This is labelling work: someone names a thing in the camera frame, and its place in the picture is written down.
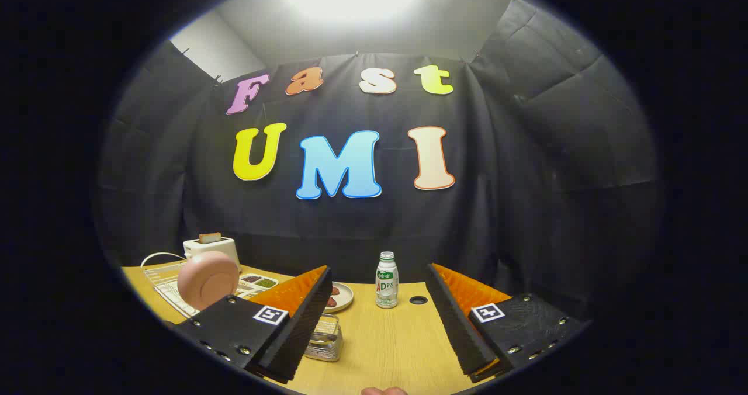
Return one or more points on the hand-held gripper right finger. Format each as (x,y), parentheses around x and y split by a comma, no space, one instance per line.
(459,325)

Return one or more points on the beige round plate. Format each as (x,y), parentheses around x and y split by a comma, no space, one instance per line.
(346,298)

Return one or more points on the pile of green beans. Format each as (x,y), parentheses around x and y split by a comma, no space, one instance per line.
(266,283)

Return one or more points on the white drink bottle green label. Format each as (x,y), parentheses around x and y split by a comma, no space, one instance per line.
(387,284)

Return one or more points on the white toaster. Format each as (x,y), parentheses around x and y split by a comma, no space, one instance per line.
(216,248)

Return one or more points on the pink plate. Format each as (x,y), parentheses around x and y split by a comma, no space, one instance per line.
(207,281)

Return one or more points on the toast bread slice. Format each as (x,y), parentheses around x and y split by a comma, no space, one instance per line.
(210,238)

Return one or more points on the white divided tray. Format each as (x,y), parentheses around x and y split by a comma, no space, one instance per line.
(274,277)

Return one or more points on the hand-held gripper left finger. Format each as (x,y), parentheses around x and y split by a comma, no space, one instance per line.
(304,325)

